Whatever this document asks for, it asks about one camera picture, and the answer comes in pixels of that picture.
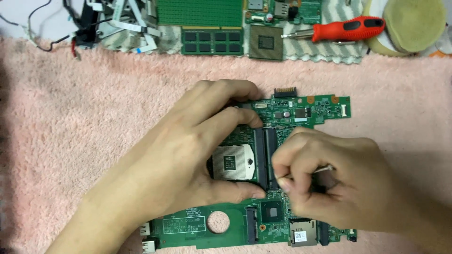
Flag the square processor chip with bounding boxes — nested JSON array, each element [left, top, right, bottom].
[[249, 25, 284, 61]]

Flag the green memory module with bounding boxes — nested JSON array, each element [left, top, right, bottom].
[[181, 28, 244, 56]]

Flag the black wired connector part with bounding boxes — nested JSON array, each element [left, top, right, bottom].
[[64, 0, 105, 50]]

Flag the person's right hand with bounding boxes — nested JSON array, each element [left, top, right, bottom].
[[271, 127, 400, 233]]

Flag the thin black and white wires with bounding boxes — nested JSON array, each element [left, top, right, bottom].
[[0, 0, 82, 60]]

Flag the grey white zigzag cloth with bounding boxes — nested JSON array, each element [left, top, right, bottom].
[[101, 0, 368, 65]]

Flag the person's left hand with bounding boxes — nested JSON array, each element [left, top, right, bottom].
[[123, 79, 266, 221]]

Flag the green laptop motherboard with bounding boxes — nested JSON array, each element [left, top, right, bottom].
[[139, 87, 357, 254]]

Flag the thin silver metal tool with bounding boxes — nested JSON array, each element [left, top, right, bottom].
[[275, 165, 335, 180]]

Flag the round yellow polishing sponge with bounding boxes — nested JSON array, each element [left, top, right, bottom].
[[364, 0, 447, 57]]

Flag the green ribbed circuit board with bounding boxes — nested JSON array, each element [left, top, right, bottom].
[[156, 0, 244, 29]]

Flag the pile of white ribbon cables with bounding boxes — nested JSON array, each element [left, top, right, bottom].
[[85, 0, 163, 54]]

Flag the pink fluffy towel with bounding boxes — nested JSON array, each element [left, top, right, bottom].
[[0, 35, 452, 254]]

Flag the small green port board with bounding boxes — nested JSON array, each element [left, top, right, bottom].
[[244, 0, 323, 26]]

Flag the red and black screwdriver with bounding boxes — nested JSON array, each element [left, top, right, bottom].
[[281, 16, 386, 44]]

